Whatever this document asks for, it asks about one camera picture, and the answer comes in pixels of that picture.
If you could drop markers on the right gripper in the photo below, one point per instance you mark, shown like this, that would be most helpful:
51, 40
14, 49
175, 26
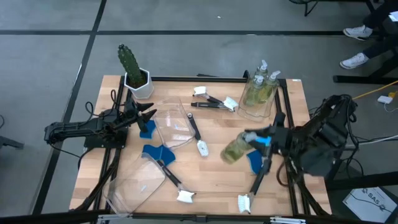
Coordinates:
283, 140

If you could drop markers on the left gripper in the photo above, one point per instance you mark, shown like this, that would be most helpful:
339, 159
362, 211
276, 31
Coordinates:
132, 113

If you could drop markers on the clear yellow soap pump bottle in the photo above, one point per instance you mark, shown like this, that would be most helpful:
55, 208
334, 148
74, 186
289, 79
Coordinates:
263, 70
268, 90
236, 149
251, 95

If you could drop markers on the blue cloth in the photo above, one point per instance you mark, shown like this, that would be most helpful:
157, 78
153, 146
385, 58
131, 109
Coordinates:
148, 130
168, 157

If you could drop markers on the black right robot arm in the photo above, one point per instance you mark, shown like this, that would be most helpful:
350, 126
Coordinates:
323, 137

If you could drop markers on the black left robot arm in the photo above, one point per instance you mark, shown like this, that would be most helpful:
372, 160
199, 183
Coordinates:
71, 127

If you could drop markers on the green cactus in white pot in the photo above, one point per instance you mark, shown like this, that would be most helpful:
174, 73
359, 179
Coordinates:
138, 88

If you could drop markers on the clear plastic bin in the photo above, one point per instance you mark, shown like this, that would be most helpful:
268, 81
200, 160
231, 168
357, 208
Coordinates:
171, 124
133, 189
250, 115

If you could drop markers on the black metal floor beam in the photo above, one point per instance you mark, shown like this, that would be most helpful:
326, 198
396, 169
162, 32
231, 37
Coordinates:
367, 181

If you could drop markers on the black table base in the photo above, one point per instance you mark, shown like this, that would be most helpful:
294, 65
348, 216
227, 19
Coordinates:
357, 79

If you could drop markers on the person's foot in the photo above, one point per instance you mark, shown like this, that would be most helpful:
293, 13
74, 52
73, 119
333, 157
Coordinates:
353, 61
357, 32

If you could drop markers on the white SA5 label sheet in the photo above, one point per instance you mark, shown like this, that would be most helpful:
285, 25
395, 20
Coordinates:
370, 203

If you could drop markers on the white power adapter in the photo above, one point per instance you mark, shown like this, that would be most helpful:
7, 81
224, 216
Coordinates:
385, 99

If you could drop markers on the black stand foot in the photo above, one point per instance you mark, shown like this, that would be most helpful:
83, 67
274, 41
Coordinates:
11, 143

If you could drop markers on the person's leg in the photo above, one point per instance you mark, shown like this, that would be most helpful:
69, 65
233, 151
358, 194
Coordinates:
381, 46
377, 17

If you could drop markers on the black aluminium table frame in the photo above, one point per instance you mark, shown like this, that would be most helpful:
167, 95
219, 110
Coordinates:
202, 79

